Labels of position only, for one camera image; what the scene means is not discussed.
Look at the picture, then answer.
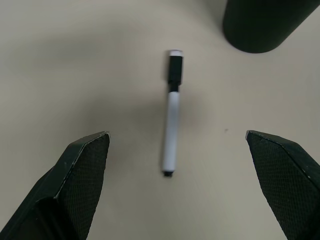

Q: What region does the white marker with black cap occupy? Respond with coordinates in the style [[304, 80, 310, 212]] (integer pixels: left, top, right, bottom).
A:
[[161, 49, 185, 179]]

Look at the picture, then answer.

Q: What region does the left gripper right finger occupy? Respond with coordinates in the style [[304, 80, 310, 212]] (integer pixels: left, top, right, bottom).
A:
[[244, 129, 320, 240]]

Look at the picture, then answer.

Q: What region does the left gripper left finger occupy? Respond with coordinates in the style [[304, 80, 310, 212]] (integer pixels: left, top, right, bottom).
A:
[[0, 130, 111, 240]]

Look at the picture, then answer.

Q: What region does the black cylindrical cup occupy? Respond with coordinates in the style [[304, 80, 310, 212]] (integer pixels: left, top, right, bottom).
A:
[[221, 0, 319, 54]]

